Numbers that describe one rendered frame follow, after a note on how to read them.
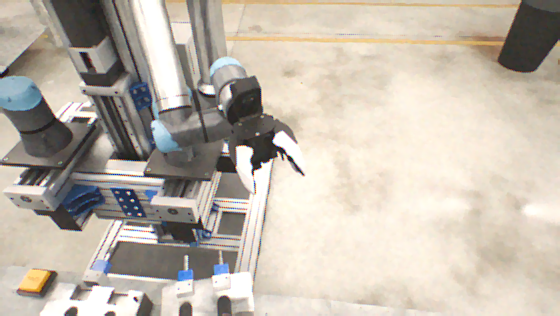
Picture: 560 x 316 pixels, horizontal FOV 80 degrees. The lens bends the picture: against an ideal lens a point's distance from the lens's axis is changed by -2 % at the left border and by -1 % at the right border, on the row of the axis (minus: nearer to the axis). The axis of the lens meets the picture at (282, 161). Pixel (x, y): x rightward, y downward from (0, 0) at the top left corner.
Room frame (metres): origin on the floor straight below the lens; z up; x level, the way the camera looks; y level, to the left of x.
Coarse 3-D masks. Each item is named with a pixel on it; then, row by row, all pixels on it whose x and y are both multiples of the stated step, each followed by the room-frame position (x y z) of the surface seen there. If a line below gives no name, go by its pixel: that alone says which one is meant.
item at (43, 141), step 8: (56, 120) 0.88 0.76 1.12; (40, 128) 0.82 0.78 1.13; (48, 128) 0.84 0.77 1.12; (56, 128) 0.86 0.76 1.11; (64, 128) 0.88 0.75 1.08; (24, 136) 0.81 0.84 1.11; (32, 136) 0.81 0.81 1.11; (40, 136) 0.81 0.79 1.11; (48, 136) 0.82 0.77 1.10; (56, 136) 0.84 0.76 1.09; (64, 136) 0.86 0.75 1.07; (72, 136) 0.89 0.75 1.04; (24, 144) 0.80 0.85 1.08; (32, 144) 0.80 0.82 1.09; (40, 144) 0.80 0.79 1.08; (48, 144) 0.82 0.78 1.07; (56, 144) 0.82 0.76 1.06; (64, 144) 0.84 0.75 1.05; (32, 152) 0.79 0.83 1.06; (40, 152) 0.79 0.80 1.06; (48, 152) 0.80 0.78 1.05; (56, 152) 0.81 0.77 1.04
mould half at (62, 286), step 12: (60, 288) 0.40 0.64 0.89; (72, 288) 0.40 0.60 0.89; (96, 288) 0.40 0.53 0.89; (108, 288) 0.40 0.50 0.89; (48, 300) 0.37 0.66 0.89; (60, 300) 0.37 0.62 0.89; (72, 300) 0.37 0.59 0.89; (96, 300) 0.37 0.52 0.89; (132, 300) 0.37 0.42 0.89; (144, 300) 0.38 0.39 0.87; (48, 312) 0.34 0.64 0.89; (60, 312) 0.34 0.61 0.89; (84, 312) 0.34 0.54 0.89; (96, 312) 0.34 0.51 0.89; (120, 312) 0.34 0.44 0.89; (132, 312) 0.34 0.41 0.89; (144, 312) 0.35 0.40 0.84
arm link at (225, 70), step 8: (216, 64) 0.64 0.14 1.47; (224, 64) 0.62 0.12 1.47; (232, 64) 0.62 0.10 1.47; (216, 72) 0.61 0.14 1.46; (224, 72) 0.60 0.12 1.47; (232, 72) 0.59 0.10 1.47; (240, 72) 0.60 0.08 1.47; (216, 80) 0.59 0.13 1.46; (224, 80) 0.57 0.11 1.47; (232, 80) 0.57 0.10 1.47; (216, 88) 0.58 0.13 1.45; (216, 96) 0.59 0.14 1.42
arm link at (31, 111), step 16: (0, 80) 0.89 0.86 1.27; (16, 80) 0.89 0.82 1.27; (0, 96) 0.82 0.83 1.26; (16, 96) 0.82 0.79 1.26; (32, 96) 0.85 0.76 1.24; (16, 112) 0.81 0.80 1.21; (32, 112) 0.83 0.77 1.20; (48, 112) 0.87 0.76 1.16; (16, 128) 0.82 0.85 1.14; (32, 128) 0.81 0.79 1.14
